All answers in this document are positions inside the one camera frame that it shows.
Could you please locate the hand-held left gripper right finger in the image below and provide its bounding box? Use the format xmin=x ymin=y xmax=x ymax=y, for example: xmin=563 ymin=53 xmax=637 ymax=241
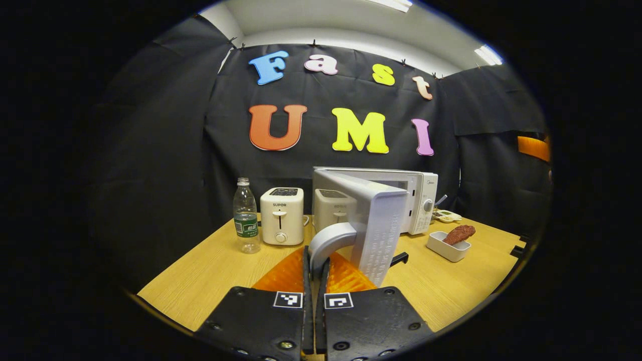
xmin=315 ymin=252 xmax=435 ymax=361

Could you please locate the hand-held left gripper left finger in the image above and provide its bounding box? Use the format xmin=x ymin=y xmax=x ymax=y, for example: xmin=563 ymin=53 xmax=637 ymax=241
xmin=195 ymin=245 xmax=315 ymax=361

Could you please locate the white microwave oven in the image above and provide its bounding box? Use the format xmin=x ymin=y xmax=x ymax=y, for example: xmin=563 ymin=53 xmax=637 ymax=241
xmin=307 ymin=166 xmax=439 ymax=287

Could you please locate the brown meat piece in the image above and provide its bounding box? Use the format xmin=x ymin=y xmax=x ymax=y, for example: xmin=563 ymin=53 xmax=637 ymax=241
xmin=442 ymin=225 xmax=476 ymax=246

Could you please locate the black table clamp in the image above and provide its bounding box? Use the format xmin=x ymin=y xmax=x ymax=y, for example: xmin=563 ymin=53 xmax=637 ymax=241
xmin=510 ymin=235 xmax=532 ymax=259

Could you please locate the small ceiling light panel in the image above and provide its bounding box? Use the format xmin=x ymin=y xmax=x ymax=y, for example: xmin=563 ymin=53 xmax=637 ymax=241
xmin=474 ymin=44 xmax=504 ymax=67

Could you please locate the white toaster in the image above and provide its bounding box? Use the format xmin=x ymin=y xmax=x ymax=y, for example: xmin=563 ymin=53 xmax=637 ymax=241
xmin=260 ymin=187 xmax=305 ymax=246

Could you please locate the clear plastic water bottle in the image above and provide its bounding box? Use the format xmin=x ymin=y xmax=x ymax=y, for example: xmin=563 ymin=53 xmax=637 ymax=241
xmin=233 ymin=177 xmax=261 ymax=254

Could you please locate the white rectangular dish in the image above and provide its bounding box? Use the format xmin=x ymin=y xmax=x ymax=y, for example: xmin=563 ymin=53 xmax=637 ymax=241
xmin=426 ymin=231 xmax=472 ymax=263

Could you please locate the long ceiling light panel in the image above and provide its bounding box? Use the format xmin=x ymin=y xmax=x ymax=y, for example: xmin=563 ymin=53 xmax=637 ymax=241
xmin=369 ymin=0 xmax=413 ymax=13

